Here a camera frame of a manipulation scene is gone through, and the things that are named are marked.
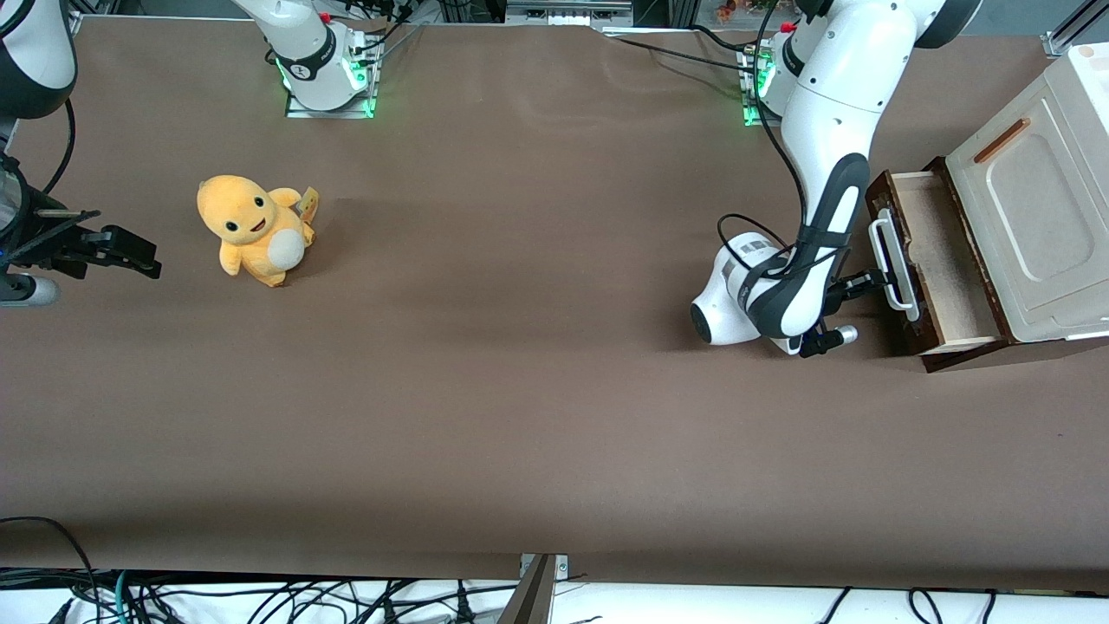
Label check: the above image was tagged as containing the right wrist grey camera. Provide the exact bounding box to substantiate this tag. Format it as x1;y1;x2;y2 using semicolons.
0;273;61;308

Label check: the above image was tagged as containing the white drawer handle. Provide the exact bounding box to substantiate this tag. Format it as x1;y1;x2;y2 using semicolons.
869;208;919;311

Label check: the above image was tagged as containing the yellow plush toy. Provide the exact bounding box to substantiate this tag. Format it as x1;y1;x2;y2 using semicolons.
196;174;321;289

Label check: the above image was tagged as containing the short curved black cable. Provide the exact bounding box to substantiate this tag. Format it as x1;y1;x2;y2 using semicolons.
689;24;755;55

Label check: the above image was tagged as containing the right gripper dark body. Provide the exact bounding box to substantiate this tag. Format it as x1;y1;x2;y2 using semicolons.
0;156;53;270

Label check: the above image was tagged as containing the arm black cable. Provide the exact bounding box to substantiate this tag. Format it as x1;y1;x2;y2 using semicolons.
39;98;77;196
716;0;854;287

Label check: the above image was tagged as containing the dark angled bar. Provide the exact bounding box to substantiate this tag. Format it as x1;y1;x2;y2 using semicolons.
496;555;557;624

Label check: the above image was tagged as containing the grey metal frame part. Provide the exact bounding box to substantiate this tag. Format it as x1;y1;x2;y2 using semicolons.
505;0;634;27

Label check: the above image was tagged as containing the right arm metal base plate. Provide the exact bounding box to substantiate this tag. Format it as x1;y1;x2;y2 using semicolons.
286;91;376;120

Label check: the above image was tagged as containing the brown drawer with white handle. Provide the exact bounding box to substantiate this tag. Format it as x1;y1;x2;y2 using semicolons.
918;156;1071;375

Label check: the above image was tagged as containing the brown table cover sheet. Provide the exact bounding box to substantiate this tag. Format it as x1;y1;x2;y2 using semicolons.
0;16;1109;595

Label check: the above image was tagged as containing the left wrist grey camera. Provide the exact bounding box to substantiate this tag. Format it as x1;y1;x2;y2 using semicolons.
799;323;859;359

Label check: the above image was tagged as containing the long black cable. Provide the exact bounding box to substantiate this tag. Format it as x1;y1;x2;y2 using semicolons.
604;33;759;68

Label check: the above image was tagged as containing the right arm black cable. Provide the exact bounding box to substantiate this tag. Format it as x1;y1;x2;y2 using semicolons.
39;98;77;196

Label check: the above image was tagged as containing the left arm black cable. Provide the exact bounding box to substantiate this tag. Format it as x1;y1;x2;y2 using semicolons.
716;0;854;287

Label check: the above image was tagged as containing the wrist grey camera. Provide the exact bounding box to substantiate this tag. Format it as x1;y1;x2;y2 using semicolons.
799;323;859;359
0;273;61;308

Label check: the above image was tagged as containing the looped black cable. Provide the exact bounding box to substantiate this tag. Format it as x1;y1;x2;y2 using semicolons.
0;517;103;624

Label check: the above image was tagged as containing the wooden drawer with white handle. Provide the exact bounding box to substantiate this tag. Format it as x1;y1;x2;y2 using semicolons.
865;167;1013;356

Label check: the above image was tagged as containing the aluminium frame profile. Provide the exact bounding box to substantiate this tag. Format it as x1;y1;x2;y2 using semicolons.
1044;0;1109;60

